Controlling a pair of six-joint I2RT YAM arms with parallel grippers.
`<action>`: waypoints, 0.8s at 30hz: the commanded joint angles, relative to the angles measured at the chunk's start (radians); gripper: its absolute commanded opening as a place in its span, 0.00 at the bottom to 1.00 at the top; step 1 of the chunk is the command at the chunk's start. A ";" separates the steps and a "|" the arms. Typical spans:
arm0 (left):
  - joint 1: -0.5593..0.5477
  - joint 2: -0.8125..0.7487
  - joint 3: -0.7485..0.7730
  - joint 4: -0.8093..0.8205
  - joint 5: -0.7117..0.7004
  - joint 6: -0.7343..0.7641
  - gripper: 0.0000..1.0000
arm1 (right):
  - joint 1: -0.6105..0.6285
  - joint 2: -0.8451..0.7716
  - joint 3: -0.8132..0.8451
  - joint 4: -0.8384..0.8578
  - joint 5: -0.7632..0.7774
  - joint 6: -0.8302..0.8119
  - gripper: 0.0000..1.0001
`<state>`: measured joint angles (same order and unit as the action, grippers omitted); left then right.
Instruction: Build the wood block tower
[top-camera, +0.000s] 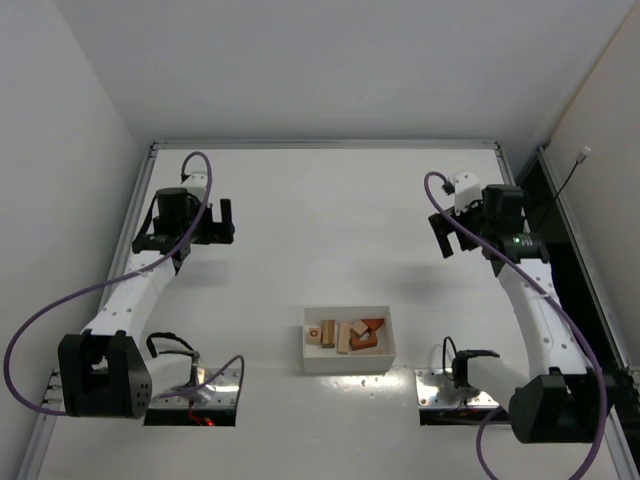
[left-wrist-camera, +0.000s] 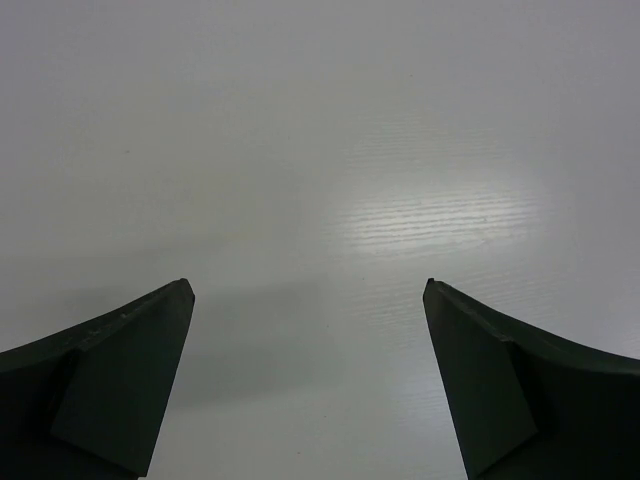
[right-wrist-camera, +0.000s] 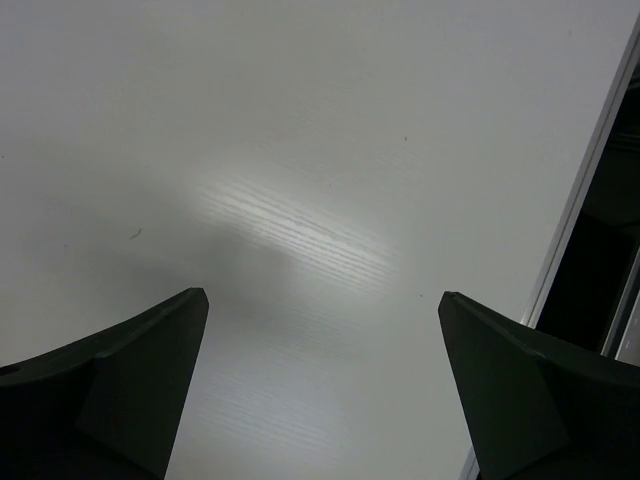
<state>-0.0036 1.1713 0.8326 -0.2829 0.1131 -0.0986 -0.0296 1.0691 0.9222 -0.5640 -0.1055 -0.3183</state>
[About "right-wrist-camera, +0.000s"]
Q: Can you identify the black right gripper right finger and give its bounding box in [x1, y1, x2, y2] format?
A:
[438, 292, 639, 479]

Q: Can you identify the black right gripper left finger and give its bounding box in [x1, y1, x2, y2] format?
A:
[1, 288, 208, 479]

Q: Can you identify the aluminium table frame rail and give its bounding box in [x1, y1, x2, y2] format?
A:
[519, 19, 640, 361]

